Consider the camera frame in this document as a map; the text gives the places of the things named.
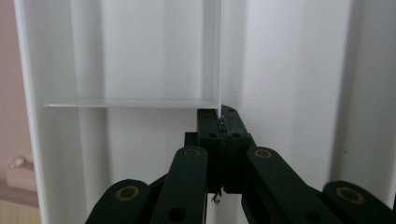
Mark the large pink box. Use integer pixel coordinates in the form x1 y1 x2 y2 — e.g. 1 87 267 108
0 0 39 208

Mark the white divided organizer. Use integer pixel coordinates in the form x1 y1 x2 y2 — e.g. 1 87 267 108
13 0 396 224

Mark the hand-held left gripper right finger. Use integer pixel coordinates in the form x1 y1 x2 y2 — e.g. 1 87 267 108
220 105 257 195

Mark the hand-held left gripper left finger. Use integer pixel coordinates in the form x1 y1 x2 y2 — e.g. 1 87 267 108
184 107 224 194

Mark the white crumpled paper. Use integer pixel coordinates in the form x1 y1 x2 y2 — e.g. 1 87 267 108
8 156 26 171

